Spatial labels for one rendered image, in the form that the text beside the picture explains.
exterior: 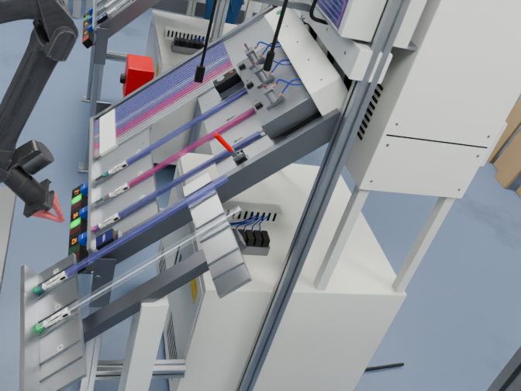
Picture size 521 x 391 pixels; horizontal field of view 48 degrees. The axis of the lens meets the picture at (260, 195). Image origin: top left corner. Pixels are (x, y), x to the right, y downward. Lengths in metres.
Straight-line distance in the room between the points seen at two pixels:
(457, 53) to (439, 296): 1.80
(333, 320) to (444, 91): 0.80
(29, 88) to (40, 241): 1.42
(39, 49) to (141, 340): 0.66
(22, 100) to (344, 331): 1.19
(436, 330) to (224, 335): 1.30
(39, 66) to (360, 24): 0.65
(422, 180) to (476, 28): 0.41
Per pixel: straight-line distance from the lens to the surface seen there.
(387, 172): 1.53
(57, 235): 2.68
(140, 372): 1.48
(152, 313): 1.32
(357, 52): 1.28
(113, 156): 1.82
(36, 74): 1.28
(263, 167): 1.40
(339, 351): 2.01
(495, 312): 3.16
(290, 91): 1.44
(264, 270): 1.76
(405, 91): 1.42
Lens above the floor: 1.76
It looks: 34 degrees down
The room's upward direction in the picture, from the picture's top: 18 degrees clockwise
